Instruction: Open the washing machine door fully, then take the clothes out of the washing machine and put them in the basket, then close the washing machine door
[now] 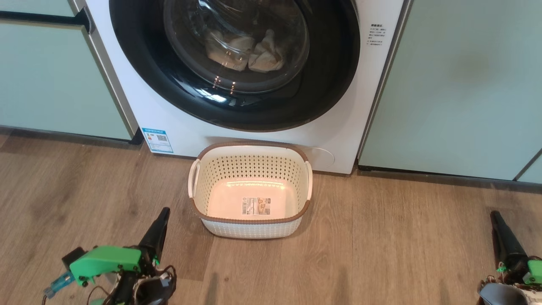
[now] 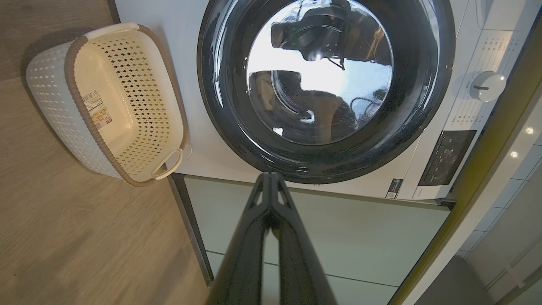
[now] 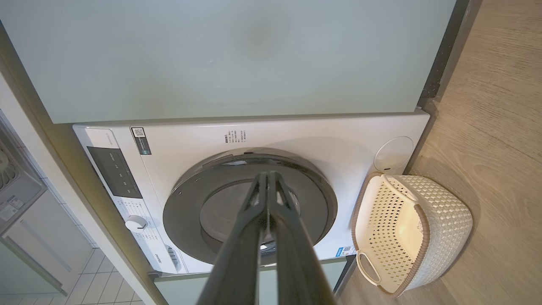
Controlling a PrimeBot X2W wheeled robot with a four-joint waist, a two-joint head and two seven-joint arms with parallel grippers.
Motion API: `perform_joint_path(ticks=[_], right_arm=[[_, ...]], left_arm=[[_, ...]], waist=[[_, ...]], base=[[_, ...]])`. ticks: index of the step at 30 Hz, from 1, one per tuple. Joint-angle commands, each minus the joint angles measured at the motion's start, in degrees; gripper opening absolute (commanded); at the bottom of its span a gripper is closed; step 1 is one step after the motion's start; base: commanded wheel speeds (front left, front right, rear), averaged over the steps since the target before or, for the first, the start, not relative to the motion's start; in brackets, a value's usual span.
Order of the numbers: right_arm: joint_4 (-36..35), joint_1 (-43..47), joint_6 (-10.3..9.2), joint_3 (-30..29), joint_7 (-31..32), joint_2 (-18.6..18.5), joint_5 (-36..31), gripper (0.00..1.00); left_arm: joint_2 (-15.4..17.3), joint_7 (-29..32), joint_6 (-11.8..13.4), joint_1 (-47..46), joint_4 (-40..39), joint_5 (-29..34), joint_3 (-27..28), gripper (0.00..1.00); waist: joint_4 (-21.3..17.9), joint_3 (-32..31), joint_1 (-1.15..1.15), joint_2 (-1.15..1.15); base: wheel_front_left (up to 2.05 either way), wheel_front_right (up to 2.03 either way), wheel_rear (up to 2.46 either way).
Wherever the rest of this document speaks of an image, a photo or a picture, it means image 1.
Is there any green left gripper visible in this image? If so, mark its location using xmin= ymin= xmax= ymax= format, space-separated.
xmin=69 ymin=207 xmax=171 ymax=287

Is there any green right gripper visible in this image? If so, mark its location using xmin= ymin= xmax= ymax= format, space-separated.
xmin=490 ymin=211 xmax=542 ymax=286

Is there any cream yellow printed garment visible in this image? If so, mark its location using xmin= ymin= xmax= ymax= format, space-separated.
xmin=248 ymin=29 xmax=285 ymax=73
xmin=206 ymin=30 xmax=255 ymax=72

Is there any grey washing machine door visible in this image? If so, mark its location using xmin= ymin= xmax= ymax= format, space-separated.
xmin=109 ymin=0 xmax=361 ymax=133

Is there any white perforated laundry basket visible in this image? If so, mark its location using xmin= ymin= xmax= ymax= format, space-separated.
xmin=188 ymin=142 xmax=314 ymax=240

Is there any printed product label sticker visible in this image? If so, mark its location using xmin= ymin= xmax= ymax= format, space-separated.
xmin=242 ymin=197 xmax=271 ymax=216

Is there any white washing machine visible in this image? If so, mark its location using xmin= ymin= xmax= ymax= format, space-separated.
xmin=85 ymin=0 xmax=407 ymax=175

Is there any printed instruction label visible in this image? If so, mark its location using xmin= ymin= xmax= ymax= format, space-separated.
xmin=369 ymin=23 xmax=385 ymax=52

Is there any dark cabinet plinth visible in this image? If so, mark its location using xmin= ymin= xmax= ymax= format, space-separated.
xmin=0 ymin=125 xmax=144 ymax=148
xmin=358 ymin=164 xmax=542 ymax=192

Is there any blue energy label sticker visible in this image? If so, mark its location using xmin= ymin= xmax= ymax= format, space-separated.
xmin=142 ymin=127 xmax=174 ymax=154

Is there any pale green cabinet drawer front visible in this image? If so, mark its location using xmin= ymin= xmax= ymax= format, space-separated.
xmin=0 ymin=0 xmax=81 ymax=17

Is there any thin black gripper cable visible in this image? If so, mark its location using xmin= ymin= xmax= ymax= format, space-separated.
xmin=87 ymin=265 xmax=177 ymax=305

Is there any dark cabinet handle rail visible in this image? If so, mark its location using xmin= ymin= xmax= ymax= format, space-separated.
xmin=0 ymin=8 xmax=93 ymax=33

